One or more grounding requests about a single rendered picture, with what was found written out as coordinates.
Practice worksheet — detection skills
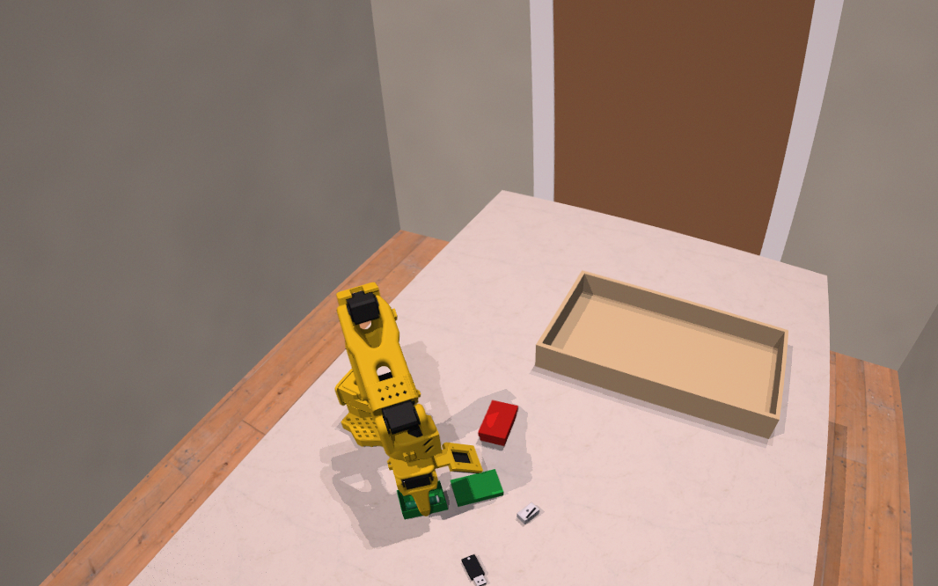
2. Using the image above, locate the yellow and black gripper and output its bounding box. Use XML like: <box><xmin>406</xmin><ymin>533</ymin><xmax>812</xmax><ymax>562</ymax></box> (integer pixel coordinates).
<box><xmin>387</xmin><ymin>443</ymin><xmax>483</xmax><ymax>516</ymax></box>

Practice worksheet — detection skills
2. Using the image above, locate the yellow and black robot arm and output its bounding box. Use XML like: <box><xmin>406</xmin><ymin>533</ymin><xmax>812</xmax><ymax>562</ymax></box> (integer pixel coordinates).
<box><xmin>336</xmin><ymin>282</ymin><xmax>443</xmax><ymax>461</ymax></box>

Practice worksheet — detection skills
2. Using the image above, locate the green aaa battery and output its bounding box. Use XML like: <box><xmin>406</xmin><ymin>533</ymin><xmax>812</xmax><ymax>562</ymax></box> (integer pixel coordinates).
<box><xmin>406</xmin><ymin>495</ymin><xmax>440</xmax><ymax>509</ymax></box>

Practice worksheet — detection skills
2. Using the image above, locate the black usb flash drive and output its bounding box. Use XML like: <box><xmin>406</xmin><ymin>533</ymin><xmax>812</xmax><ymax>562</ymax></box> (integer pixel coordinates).
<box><xmin>461</xmin><ymin>554</ymin><xmax>487</xmax><ymax>586</ymax></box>

